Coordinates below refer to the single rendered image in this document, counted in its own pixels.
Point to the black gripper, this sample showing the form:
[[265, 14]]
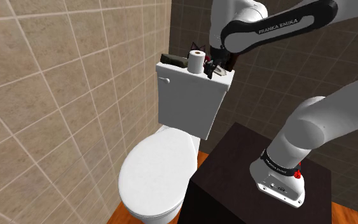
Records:
[[221, 56]]

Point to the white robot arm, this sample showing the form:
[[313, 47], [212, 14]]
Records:
[[315, 124]]

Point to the grey metal dish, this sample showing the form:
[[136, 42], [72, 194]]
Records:
[[222, 73]]

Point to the white toilet paper roll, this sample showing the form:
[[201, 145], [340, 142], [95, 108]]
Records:
[[196, 62]]

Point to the dark cat figure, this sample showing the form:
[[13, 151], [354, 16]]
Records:
[[196, 47]]

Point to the dark green box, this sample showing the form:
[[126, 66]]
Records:
[[174, 60]]

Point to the dark robot stand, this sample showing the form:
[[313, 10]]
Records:
[[228, 186]]

